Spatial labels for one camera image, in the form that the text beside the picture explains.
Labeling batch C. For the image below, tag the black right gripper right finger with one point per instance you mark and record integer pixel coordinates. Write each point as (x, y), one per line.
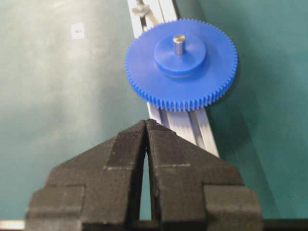
(193, 190)

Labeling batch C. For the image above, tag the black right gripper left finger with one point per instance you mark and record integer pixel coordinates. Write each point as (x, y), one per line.
(98, 190)

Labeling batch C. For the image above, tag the large blue plastic gear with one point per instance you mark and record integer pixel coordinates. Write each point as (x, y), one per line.
(199, 77)

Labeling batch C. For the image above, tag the silver metal shaft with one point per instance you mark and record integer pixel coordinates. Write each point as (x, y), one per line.
(179, 44)

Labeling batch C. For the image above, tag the white sticker on table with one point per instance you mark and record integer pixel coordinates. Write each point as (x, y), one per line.
(77, 31)

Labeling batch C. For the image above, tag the silver aluminium extrusion rail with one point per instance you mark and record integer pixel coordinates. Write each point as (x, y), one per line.
(193, 126)

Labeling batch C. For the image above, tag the white plastic rail clip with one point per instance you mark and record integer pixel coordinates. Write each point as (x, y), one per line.
(141, 10)

